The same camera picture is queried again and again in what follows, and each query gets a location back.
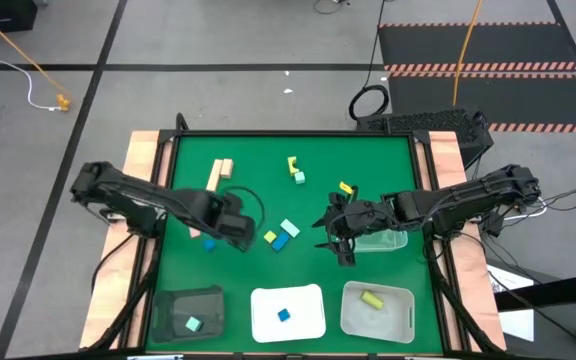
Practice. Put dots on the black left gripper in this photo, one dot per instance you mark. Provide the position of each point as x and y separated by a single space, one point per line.
230 217

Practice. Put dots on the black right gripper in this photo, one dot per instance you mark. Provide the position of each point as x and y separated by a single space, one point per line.
363 217

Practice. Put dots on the yellow cylinder block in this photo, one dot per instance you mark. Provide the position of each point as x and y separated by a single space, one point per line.
372 300

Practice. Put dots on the blue cube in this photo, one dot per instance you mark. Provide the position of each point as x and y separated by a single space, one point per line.
209 245
283 315

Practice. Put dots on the mint green cube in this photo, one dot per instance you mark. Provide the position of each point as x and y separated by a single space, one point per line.
300 178
193 324

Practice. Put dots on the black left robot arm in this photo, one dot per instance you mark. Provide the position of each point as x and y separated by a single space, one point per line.
133 192

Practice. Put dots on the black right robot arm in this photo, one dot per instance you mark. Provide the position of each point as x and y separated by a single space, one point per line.
468 196

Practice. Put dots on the yellow-green cube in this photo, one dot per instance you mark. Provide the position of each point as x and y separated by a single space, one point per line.
270 237

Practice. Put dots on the blue rectangular block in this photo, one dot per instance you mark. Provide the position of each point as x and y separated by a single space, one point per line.
281 242

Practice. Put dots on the mint green rectangular block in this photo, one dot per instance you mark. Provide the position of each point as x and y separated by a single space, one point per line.
290 228

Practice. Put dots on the green table mat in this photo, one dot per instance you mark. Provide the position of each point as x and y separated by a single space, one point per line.
293 265

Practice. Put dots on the yellow flat block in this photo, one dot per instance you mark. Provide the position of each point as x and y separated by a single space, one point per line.
346 188

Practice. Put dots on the pale pink block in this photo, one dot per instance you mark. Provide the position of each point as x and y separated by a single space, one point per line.
194 233

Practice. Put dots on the clear plastic container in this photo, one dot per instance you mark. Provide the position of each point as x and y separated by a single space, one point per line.
383 241

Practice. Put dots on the long natural wood block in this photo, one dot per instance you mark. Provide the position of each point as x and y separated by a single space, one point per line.
214 176

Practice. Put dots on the yellow arch block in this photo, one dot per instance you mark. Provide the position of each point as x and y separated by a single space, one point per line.
292 167

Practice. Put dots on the short natural wood block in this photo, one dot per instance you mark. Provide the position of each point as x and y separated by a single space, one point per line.
226 168

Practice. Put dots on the white plastic tray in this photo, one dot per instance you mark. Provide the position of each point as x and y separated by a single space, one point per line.
268 325

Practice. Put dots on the black plastic tray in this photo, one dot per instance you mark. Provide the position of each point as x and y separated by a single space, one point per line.
173 305

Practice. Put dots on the grey plastic bin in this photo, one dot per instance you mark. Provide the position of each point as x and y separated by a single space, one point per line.
398 325

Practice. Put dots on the wooden side board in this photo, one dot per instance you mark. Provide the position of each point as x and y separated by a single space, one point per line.
468 280
113 280

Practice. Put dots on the white paper sheet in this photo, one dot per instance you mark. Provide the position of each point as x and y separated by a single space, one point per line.
513 320

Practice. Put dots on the black metal beam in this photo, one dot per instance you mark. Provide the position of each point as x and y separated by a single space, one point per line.
553 292

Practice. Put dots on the black hazard-striped floor mat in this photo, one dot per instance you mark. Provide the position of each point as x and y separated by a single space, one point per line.
518 95

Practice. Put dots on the black table frame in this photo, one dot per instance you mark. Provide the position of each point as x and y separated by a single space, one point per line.
293 133

